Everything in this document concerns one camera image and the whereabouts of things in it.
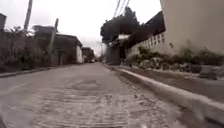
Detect dark gate building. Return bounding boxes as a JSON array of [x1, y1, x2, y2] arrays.
[[105, 34, 130, 66]]

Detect distant dark building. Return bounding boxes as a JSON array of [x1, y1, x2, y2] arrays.
[[81, 46, 96, 64]]

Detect grey cobbled road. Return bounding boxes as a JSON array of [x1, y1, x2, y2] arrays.
[[0, 62, 224, 128]]

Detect dark leafy tree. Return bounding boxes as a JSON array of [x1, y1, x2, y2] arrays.
[[100, 6, 145, 45]]

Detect dark roofed building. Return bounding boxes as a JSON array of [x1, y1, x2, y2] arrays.
[[143, 10, 167, 38]]

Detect strip of weeds and rubble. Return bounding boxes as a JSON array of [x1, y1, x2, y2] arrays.
[[122, 46, 224, 80]]

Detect leaning thin pole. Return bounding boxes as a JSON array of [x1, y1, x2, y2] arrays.
[[48, 18, 60, 66]]

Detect pale concrete kerb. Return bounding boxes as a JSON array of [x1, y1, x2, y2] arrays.
[[103, 63, 224, 125]]

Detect grey raised sidewalk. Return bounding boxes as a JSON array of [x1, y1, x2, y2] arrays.
[[113, 65, 224, 104]]

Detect narrow sidewalk strip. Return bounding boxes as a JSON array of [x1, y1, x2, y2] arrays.
[[0, 63, 78, 79]]

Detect pale plastered building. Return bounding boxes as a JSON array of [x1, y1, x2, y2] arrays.
[[125, 0, 224, 58]]

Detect grey utility pole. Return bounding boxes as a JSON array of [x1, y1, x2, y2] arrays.
[[23, 0, 34, 32]]

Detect low house with white wall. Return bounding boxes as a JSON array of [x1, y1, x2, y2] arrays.
[[32, 25, 84, 66]]

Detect overhead wires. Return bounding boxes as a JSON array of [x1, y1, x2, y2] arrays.
[[113, 0, 132, 18]]

